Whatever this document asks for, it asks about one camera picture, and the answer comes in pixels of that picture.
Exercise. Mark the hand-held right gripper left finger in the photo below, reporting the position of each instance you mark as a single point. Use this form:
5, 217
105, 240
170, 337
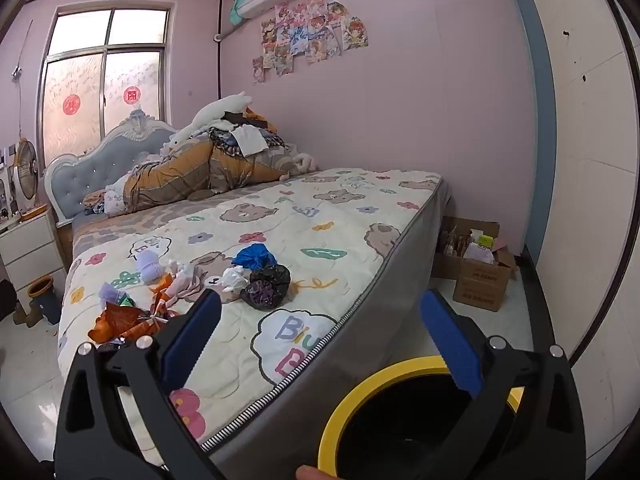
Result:
192, 340

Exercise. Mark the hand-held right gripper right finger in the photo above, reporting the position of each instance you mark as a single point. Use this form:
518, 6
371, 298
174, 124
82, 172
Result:
450, 345

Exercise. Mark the black plastic bag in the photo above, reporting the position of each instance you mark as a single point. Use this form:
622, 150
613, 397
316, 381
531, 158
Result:
265, 285

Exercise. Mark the blue plastic bag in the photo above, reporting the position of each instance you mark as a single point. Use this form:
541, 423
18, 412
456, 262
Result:
255, 256

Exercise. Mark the yellow rimmed black trash bin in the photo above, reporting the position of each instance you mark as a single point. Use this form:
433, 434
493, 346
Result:
350, 405

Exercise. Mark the person's right hand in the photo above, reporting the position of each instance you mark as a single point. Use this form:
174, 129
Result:
310, 473

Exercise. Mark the orange white snack bag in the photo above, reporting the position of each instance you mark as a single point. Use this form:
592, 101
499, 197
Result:
162, 300

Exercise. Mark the pink plastic bag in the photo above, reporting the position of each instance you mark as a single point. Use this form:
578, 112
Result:
187, 285

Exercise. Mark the cardboard box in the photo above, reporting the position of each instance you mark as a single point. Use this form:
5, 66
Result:
480, 285
447, 265

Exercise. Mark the crumpled white paper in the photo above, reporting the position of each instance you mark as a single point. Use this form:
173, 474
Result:
235, 278

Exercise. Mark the green snack wrapper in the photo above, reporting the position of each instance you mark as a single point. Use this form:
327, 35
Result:
127, 301

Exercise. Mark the large orange snack bag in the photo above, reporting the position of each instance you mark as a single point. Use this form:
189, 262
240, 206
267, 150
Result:
115, 322

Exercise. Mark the lavender foam net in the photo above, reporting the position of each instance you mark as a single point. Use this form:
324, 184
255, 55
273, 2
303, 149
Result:
110, 294
150, 266

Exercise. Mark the blue boot with orange rim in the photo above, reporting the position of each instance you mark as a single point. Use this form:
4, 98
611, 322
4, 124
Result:
47, 302

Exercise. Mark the white floral cloth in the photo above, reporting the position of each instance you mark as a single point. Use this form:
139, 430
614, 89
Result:
112, 197

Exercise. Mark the orange grey quilt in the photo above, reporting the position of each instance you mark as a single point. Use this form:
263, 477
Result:
190, 170

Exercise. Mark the bed with bear print cover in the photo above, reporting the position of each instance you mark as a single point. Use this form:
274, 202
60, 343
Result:
325, 220

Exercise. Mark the white nightstand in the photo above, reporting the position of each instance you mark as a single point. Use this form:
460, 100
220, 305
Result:
30, 250

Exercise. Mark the blue tufted headboard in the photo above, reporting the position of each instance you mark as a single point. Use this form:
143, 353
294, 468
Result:
90, 175

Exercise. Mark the pile of dark clothes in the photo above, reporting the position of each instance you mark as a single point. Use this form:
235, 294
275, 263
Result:
232, 140

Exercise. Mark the pink beige plush toy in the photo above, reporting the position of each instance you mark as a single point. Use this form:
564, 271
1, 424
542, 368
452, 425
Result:
305, 162

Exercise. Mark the long white plush toy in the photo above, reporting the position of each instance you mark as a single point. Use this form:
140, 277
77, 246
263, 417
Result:
210, 115

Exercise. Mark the round standing fan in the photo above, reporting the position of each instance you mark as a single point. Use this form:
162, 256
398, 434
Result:
26, 170

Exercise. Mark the red window decal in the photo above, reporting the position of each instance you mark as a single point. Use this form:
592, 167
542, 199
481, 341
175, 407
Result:
132, 95
71, 104

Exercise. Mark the frosted glass window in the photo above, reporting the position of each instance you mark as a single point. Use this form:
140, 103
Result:
80, 85

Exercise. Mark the cartoon wall posters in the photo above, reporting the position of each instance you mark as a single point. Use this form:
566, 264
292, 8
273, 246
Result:
300, 35

